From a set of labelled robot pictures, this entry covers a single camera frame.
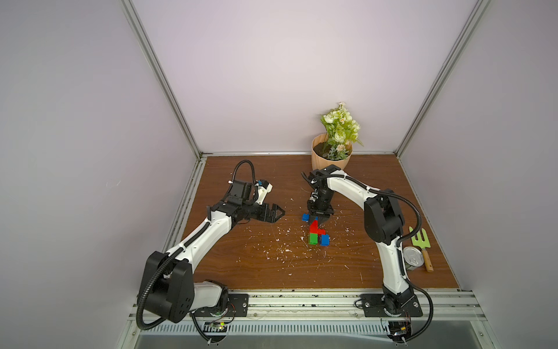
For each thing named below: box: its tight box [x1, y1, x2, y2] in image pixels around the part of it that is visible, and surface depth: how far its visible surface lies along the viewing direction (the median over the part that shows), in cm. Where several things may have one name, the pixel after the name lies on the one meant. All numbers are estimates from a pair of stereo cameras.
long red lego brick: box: [309, 219, 326, 236], surface depth 89 cm
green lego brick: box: [308, 232, 319, 246], surface depth 87 cm
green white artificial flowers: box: [320, 101, 364, 160], surface depth 94 cm
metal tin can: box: [402, 245, 425, 271], surface depth 80 cm
